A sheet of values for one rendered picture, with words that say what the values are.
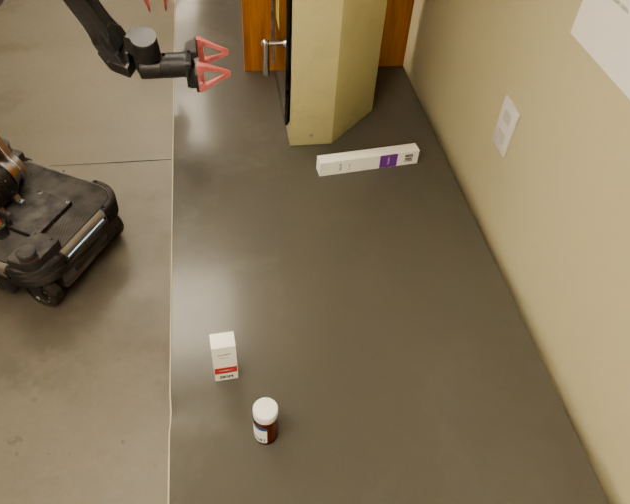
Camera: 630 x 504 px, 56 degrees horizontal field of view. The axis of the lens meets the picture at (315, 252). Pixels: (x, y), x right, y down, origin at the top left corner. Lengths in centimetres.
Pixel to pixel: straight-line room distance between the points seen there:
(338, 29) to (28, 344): 164
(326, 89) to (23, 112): 235
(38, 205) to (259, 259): 143
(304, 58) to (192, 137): 38
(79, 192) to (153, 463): 113
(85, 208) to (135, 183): 50
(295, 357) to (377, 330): 17
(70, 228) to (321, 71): 133
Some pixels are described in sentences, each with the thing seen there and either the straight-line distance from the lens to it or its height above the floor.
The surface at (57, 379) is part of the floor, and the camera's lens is 233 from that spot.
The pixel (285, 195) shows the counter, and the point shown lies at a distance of 143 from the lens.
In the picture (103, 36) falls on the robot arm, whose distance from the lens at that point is 145.
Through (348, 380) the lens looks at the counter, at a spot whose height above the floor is 94.
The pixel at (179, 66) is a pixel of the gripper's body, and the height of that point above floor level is 117.
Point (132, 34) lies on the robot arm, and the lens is 142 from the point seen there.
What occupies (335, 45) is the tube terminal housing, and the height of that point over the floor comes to 122.
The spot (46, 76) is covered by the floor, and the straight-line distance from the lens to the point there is 385.
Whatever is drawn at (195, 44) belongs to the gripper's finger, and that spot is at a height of 119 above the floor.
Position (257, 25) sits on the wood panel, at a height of 108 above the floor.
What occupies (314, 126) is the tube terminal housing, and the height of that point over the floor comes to 100.
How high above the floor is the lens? 190
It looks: 47 degrees down
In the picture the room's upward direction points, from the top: 4 degrees clockwise
